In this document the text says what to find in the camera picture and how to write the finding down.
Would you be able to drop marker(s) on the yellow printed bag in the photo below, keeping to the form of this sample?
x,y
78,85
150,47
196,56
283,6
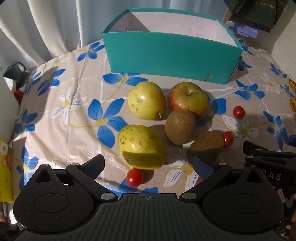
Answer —
x,y
5,176

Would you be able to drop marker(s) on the red cherry tomato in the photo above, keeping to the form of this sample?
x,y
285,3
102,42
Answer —
x,y
239,112
228,139
198,180
134,177

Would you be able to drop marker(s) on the white curtain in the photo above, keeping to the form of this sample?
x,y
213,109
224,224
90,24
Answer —
x,y
57,23

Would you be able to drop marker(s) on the yellow-green pear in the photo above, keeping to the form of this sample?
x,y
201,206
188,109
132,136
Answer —
x,y
145,99
138,143

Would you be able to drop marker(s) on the purple paper object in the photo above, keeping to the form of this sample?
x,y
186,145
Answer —
x,y
247,31

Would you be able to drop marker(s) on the blue floral tablecloth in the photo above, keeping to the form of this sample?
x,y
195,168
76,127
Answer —
x,y
69,139

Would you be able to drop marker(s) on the brown kiwi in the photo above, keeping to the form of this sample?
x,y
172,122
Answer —
x,y
205,144
180,127

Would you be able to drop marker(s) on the small red and white toy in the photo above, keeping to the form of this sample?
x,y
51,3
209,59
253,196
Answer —
x,y
18,94

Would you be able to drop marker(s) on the white paper bag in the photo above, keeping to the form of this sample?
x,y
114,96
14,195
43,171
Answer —
x,y
8,111

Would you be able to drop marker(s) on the dark green paper bag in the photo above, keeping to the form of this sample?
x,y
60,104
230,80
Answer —
x,y
281,9
259,11

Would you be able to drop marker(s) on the dark green mug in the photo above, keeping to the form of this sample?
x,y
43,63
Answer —
x,y
16,71

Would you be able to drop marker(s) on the brown patterned paper bag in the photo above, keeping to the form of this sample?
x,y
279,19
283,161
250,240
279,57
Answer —
x,y
230,16

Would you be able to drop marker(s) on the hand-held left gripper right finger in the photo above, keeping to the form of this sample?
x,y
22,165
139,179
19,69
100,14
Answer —
x,y
203,165

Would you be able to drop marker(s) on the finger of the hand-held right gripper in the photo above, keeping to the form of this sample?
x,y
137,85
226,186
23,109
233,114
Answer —
x,y
272,161
266,153

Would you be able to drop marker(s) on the teal cardboard box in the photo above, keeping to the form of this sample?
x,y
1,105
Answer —
x,y
161,53

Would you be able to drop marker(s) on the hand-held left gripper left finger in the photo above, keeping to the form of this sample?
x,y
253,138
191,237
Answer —
x,y
94,165

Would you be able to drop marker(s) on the red yellow apple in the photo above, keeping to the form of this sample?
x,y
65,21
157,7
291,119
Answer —
x,y
187,99

